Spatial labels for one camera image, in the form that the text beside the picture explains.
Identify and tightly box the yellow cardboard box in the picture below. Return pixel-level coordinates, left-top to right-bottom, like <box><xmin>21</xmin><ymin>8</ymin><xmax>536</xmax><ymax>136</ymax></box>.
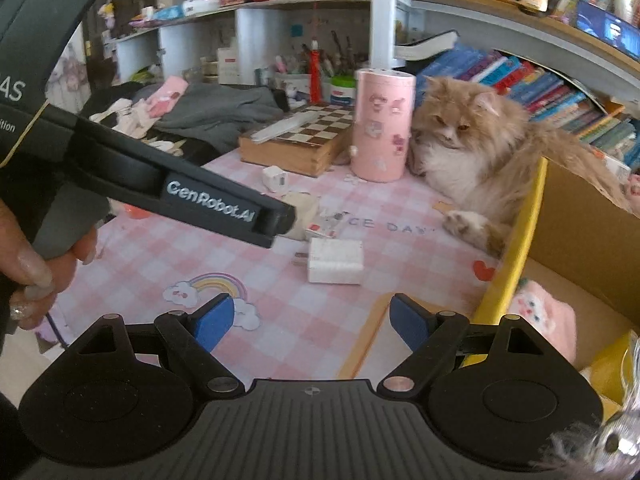
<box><xmin>470</xmin><ymin>156</ymin><xmax>640</xmax><ymax>411</ymax></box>

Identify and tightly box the cream cloth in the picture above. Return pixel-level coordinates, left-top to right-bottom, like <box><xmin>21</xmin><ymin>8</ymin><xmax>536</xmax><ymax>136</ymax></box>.
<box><xmin>90</xmin><ymin>97</ymin><xmax>166</xmax><ymax>142</ymax></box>

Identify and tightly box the white box red label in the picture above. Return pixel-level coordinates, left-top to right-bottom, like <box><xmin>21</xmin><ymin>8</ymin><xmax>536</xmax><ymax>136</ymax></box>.
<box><xmin>217</xmin><ymin>47</ymin><xmax>241</xmax><ymax>86</ymax></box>

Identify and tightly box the pink printed cylinder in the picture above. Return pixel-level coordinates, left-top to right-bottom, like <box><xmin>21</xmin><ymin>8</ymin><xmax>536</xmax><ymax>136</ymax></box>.
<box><xmin>349</xmin><ymin>68</ymin><xmax>417</xmax><ymax>183</ymax></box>

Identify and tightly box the small red white packet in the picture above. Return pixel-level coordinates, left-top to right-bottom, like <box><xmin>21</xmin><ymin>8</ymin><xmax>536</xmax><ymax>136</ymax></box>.
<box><xmin>304</xmin><ymin>210</ymin><xmax>348</xmax><ymax>241</ymax></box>

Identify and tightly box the white shelf unit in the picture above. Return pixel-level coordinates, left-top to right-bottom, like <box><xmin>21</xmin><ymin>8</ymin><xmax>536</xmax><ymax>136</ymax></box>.
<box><xmin>82</xmin><ymin>0</ymin><xmax>640</xmax><ymax>111</ymax></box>

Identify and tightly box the blue photo pencil case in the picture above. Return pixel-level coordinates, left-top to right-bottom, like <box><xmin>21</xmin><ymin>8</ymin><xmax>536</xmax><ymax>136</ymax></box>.
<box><xmin>574</xmin><ymin>0</ymin><xmax>640</xmax><ymax>58</ymax></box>

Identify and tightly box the grey cloth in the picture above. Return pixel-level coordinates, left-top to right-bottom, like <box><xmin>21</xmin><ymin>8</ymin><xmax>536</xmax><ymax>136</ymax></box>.
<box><xmin>152</xmin><ymin>81</ymin><xmax>287</xmax><ymax>142</ymax></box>

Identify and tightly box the fluffy grey pompom charm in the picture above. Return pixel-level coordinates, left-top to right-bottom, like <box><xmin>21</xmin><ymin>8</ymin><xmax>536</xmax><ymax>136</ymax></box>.
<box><xmin>537</xmin><ymin>410</ymin><xmax>640</xmax><ymax>480</ymax></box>

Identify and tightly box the person's left hand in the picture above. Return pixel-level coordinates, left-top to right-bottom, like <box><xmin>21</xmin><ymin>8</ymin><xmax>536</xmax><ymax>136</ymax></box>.
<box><xmin>0</xmin><ymin>199</ymin><xmax>99</xmax><ymax>333</ymax></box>

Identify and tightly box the white power adapter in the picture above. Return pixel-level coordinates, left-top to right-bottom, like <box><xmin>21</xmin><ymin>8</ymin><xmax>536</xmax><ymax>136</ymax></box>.
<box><xmin>292</xmin><ymin>238</ymin><xmax>364</xmax><ymax>286</ymax></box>

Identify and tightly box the row of colourful books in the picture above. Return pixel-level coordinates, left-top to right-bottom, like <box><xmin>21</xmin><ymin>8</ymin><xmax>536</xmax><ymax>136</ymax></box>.
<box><xmin>415</xmin><ymin>42</ymin><xmax>640</xmax><ymax>171</ymax></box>

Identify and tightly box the small white charger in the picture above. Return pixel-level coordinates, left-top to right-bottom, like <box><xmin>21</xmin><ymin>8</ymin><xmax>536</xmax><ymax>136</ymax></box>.
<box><xmin>262</xmin><ymin>164</ymin><xmax>289</xmax><ymax>194</ymax></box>

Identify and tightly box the pink plush pouch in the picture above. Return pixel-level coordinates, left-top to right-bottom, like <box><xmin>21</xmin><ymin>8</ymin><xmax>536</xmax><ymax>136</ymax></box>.
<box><xmin>506</xmin><ymin>280</ymin><xmax>579</xmax><ymax>367</ymax></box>

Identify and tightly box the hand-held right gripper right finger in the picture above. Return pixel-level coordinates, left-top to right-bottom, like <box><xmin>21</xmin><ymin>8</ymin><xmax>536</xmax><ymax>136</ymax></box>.
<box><xmin>377</xmin><ymin>292</ymin><xmax>548</xmax><ymax>395</ymax></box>

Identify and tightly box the white long case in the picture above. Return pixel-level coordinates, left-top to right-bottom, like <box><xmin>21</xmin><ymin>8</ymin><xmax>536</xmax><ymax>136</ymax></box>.
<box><xmin>251</xmin><ymin>110</ymin><xmax>321</xmax><ymax>142</ymax></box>

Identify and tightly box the black cover book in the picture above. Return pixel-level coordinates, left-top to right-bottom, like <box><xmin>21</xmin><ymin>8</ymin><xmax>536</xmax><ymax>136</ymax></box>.
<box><xmin>394</xmin><ymin>30</ymin><xmax>460</xmax><ymax>61</ymax></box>

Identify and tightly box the pink checkered desktop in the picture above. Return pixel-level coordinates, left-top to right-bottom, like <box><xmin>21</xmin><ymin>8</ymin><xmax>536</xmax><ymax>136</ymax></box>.
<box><xmin>47</xmin><ymin>145</ymin><xmax>506</xmax><ymax>381</ymax></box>

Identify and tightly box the red candle stick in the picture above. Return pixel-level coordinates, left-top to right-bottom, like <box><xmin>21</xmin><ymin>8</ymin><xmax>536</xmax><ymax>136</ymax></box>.
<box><xmin>309</xmin><ymin>40</ymin><xmax>324</xmax><ymax>104</ymax></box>

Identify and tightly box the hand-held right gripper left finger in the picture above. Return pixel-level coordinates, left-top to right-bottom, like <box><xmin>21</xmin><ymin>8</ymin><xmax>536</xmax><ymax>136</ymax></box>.
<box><xmin>75</xmin><ymin>292</ymin><xmax>246</xmax><ymax>396</ymax></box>

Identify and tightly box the wooden chess box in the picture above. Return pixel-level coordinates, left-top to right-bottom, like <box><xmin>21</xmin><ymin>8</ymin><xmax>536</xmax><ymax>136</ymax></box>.
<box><xmin>238</xmin><ymin>101</ymin><xmax>355</xmax><ymax>178</ymax></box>

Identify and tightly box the green lid jar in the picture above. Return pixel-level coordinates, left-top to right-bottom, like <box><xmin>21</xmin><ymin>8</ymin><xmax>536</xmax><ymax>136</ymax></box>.
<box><xmin>329</xmin><ymin>75</ymin><xmax>358</xmax><ymax>107</ymax></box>

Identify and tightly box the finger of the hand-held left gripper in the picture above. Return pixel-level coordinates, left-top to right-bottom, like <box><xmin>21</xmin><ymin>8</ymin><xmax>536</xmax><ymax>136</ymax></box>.
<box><xmin>250</xmin><ymin>199</ymin><xmax>297</xmax><ymax>249</ymax></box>

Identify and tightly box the fluffy orange cat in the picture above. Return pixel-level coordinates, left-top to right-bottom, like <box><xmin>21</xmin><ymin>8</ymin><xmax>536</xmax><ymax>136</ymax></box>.
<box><xmin>406</xmin><ymin>76</ymin><xmax>633</xmax><ymax>257</ymax></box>

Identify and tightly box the pink sock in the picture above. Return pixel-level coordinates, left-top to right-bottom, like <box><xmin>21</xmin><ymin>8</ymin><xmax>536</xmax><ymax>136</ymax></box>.
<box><xmin>149</xmin><ymin>76</ymin><xmax>189</xmax><ymax>117</ymax></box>

